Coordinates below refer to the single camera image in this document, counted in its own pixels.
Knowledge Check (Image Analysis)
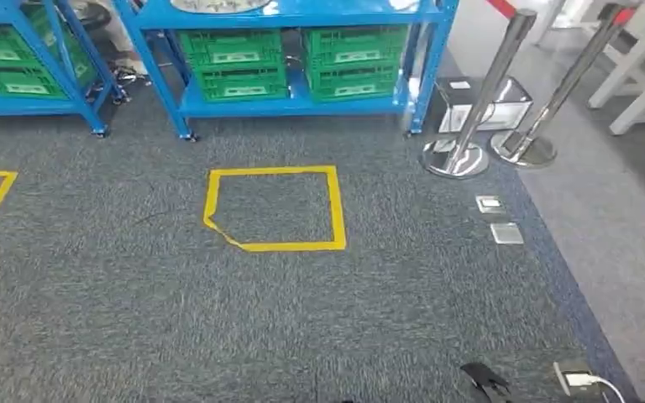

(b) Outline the yellow tape square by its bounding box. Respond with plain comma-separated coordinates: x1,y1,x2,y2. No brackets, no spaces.
202,165,348,254

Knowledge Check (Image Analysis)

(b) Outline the blue metal shelf rack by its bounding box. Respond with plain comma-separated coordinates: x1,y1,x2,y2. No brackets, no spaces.
0,0,130,139
112,0,462,141

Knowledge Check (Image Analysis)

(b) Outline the square metal floor plate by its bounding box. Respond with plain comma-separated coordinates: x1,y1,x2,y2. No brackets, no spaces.
475,194,506,216
490,222,525,246

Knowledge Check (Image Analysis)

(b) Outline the chrome belt stanchion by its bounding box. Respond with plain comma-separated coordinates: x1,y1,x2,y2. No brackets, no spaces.
421,8,539,181
489,3,631,170

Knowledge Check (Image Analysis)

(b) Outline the black box with glass sides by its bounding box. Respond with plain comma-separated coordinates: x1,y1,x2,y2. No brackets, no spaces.
436,76,534,136

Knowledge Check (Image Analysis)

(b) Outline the silver wheel hubcap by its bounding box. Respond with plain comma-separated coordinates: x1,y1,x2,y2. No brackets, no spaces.
169,0,272,15

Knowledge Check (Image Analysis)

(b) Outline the red barrier belt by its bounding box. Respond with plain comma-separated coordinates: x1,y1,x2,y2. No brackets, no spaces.
486,0,519,18

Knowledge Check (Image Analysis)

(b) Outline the floor socket box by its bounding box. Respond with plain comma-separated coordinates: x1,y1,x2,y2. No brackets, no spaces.
553,360,602,398

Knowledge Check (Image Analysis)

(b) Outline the floor cable bundle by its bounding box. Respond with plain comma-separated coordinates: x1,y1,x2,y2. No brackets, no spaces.
86,64,152,106

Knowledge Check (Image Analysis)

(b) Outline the white plug cable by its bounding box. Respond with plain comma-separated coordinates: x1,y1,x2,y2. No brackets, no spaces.
567,374,628,403

